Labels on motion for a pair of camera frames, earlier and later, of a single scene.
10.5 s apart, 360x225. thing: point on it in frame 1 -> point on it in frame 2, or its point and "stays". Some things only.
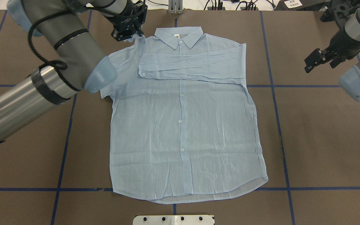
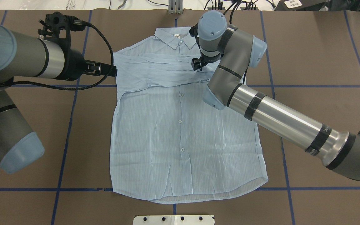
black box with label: [300, 5] stays
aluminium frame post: [175, 7] stays
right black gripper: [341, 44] -> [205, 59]
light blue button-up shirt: [184, 127] stays
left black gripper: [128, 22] -> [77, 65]
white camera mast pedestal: [174, 220] stays
